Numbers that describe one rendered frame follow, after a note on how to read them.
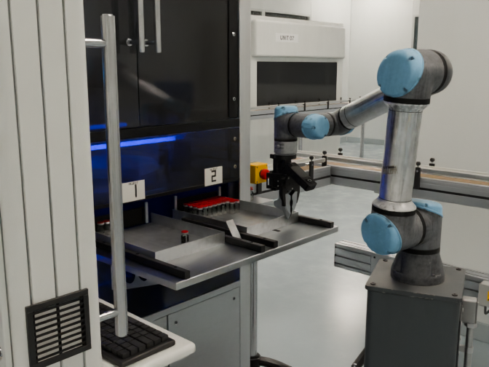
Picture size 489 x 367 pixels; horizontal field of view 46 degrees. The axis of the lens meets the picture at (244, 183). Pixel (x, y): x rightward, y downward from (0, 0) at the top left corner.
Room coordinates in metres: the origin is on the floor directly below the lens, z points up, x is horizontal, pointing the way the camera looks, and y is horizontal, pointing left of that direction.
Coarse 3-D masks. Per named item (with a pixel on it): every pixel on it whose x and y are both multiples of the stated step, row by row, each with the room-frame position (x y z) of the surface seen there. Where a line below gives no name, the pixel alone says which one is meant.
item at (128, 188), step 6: (144, 180) 1.76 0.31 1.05; (126, 186) 1.71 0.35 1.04; (132, 186) 1.73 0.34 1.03; (138, 186) 1.74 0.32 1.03; (144, 186) 1.76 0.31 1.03; (126, 192) 1.71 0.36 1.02; (132, 192) 1.72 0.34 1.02; (138, 192) 1.74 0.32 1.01; (144, 192) 1.76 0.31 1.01; (126, 198) 1.71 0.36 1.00; (132, 198) 1.72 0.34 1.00; (138, 198) 1.74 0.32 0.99; (144, 198) 1.76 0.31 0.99
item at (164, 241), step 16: (144, 224) 1.85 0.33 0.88; (160, 224) 1.84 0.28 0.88; (176, 224) 1.79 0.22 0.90; (192, 224) 1.74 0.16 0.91; (128, 240) 1.67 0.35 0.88; (144, 240) 1.67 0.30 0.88; (160, 240) 1.67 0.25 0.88; (176, 240) 1.67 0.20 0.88; (192, 240) 1.67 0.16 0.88; (208, 240) 1.60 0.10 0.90; (224, 240) 1.65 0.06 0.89; (160, 256) 1.47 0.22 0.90; (176, 256) 1.51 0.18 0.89
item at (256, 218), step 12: (240, 204) 2.06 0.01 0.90; (252, 204) 2.02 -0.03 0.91; (180, 216) 1.90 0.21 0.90; (192, 216) 1.86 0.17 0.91; (216, 216) 1.95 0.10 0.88; (228, 216) 1.95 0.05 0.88; (240, 216) 1.95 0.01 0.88; (252, 216) 1.95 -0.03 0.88; (264, 216) 1.95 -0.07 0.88; (276, 216) 1.95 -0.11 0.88; (240, 228) 1.72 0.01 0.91; (252, 228) 1.72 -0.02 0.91; (264, 228) 1.76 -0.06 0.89; (276, 228) 1.80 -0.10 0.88
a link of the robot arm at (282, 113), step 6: (276, 108) 1.84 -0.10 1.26; (282, 108) 1.82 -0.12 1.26; (288, 108) 1.82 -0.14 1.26; (294, 108) 1.83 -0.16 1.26; (276, 114) 1.84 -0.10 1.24; (282, 114) 1.82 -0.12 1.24; (288, 114) 1.82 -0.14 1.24; (276, 120) 1.83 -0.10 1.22; (282, 120) 1.81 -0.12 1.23; (276, 126) 1.83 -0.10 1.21; (282, 126) 1.81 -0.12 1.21; (276, 132) 1.83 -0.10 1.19; (282, 132) 1.82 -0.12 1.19; (288, 132) 1.80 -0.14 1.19; (276, 138) 1.83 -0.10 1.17; (282, 138) 1.82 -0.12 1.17; (288, 138) 1.82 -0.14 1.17; (294, 138) 1.83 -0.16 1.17
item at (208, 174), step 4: (208, 168) 1.96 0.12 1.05; (212, 168) 1.97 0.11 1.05; (216, 168) 1.99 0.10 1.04; (220, 168) 2.00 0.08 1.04; (204, 172) 1.95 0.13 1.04; (208, 172) 1.96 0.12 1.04; (216, 172) 1.99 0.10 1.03; (220, 172) 2.00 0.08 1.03; (204, 176) 1.95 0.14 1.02; (208, 176) 1.96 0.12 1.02; (216, 176) 1.99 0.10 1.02; (220, 176) 2.00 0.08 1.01; (204, 180) 1.95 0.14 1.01; (208, 180) 1.96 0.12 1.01; (212, 180) 1.97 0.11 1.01; (216, 180) 1.99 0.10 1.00; (220, 180) 2.00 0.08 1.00; (204, 184) 1.95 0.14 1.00; (208, 184) 1.96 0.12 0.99; (212, 184) 1.97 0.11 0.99
